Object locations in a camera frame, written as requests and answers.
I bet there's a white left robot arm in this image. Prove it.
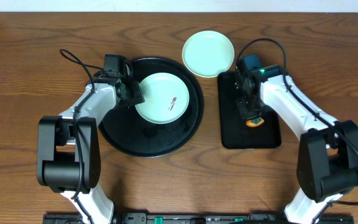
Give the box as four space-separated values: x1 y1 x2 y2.
37 78 144 223

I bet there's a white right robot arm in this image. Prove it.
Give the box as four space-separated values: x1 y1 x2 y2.
235 65 358 223

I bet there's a yellow plate with stain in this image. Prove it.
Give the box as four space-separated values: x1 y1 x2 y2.
183 60 232 78

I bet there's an orange green scrub sponge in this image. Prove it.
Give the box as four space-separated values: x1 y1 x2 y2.
246 118 264 128

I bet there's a black rectangular tray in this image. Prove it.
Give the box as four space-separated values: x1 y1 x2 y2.
218 72 282 149

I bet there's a plain mint green plate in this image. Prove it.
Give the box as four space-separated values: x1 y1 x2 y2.
181 30 235 64

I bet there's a round black tray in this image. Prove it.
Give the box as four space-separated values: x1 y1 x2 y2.
99 57 204 157

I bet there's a mint plate with red stain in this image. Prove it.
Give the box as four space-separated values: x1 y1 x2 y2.
135 72 190 124

